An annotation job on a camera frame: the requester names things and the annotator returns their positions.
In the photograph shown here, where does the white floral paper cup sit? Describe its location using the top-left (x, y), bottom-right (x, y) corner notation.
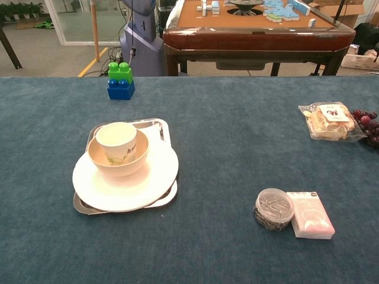
top-left (95, 122), bottom-right (138, 166)

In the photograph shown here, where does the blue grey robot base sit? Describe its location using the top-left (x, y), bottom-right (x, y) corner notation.
top-left (119, 0), bottom-right (166, 77)

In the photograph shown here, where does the blue felt table cover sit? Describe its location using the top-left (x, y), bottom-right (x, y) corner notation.
top-left (0, 76), bottom-right (379, 284)

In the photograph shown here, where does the beige bowl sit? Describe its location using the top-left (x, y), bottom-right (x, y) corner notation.
top-left (87, 129), bottom-right (150, 178)

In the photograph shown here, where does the white round plate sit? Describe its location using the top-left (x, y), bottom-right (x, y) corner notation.
top-left (72, 141), bottom-right (179, 212)

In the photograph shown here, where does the blue toy building block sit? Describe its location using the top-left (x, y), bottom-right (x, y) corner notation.
top-left (107, 78), bottom-right (136, 101)

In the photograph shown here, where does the green toy building block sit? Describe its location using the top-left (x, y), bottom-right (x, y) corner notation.
top-left (107, 61), bottom-right (134, 85)

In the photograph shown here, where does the clear round paper clip tub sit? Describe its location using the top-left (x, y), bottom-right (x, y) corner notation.
top-left (253, 188), bottom-right (295, 232)

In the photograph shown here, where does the brown mahjong table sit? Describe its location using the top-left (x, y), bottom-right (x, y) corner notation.
top-left (162, 0), bottom-right (356, 77)

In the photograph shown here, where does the silver metal tray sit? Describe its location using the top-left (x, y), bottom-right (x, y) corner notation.
top-left (73, 118), bottom-right (179, 216)

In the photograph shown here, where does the stacked mahjong tile group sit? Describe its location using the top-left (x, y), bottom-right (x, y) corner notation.
top-left (197, 0), bottom-right (221, 17)

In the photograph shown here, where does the clear bag of snacks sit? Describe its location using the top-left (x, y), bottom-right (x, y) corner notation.
top-left (298, 101), bottom-right (367, 143)

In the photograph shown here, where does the white pink small box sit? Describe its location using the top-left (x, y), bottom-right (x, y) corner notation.
top-left (285, 191), bottom-right (336, 239)

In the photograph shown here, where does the wooden pole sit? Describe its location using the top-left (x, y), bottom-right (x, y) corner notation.
top-left (90, 0), bottom-right (101, 62)

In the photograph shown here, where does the blue white mahjong tile pile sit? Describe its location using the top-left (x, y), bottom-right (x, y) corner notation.
top-left (262, 0), bottom-right (311, 23)

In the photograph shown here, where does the dark red grape bunch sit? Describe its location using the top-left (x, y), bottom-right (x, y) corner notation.
top-left (351, 108), bottom-right (379, 149)

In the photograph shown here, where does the green object on floor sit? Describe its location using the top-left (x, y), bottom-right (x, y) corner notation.
top-left (33, 18), bottom-right (56, 30)

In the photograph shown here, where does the white plastic basket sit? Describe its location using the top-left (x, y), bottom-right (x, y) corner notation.
top-left (341, 44), bottom-right (379, 71)

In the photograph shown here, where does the black tripod stand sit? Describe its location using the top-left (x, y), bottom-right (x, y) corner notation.
top-left (333, 0), bottom-right (346, 28)

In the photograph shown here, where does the dark slanted table leg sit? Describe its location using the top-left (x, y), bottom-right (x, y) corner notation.
top-left (0, 25), bottom-right (23, 70)

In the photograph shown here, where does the brown cardboard box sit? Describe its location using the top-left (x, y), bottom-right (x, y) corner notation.
top-left (313, 0), bottom-right (379, 29)

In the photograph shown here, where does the green potted plants row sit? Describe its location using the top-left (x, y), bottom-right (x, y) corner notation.
top-left (0, 1), bottom-right (44, 21)

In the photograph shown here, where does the hanging cable with connector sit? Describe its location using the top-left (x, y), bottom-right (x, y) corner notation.
top-left (129, 0), bottom-right (137, 64)

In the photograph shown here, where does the black floor cable bundle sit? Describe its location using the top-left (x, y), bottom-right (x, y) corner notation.
top-left (99, 46), bottom-right (124, 77)

